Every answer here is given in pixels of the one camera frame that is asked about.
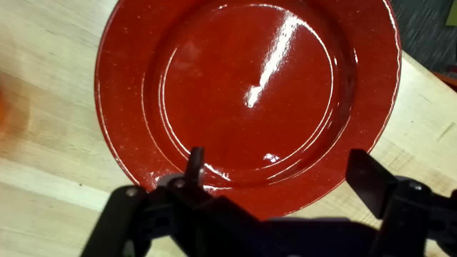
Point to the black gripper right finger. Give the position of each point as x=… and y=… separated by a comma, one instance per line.
x=409, y=209

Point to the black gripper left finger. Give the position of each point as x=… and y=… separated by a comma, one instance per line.
x=191, y=214

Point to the orange plastic bowl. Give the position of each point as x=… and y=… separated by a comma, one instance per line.
x=2, y=119

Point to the red glossy plate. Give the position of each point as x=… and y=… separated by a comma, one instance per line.
x=215, y=94

